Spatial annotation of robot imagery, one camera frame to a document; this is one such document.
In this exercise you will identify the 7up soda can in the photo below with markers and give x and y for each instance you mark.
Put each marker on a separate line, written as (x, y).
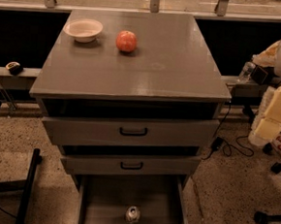
(132, 215)

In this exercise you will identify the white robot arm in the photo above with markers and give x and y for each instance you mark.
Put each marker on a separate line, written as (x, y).
(270, 57)

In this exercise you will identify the grey top drawer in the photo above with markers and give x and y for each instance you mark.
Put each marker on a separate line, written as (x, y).
(130, 132)

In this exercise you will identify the grey drawer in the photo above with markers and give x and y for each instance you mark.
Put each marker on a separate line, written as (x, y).
(105, 199)
(130, 165)
(130, 132)

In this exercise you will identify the grey middle drawer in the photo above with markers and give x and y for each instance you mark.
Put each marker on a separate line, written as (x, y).
(130, 165)

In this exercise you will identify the grey bottom drawer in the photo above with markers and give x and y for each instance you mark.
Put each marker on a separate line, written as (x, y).
(105, 199)

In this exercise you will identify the grey drawer cabinet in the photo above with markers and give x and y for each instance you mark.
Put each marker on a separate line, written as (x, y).
(170, 75)

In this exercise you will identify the small black box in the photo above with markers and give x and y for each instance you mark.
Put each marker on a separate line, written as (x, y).
(262, 75)

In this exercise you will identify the clear water bottle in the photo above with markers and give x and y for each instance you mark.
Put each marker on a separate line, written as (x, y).
(246, 72)

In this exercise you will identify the black caster wheel leg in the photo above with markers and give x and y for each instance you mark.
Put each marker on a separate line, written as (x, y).
(263, 218)

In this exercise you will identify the red apple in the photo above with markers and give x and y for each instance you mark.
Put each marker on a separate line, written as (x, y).
(126, 41)

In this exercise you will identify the white bowl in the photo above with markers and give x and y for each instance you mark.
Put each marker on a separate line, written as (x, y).
(83, 30)

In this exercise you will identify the tape measure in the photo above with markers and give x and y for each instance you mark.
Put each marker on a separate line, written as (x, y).
(14, 68)

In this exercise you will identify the black chair frame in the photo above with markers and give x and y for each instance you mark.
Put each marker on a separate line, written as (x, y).
(25, 185)

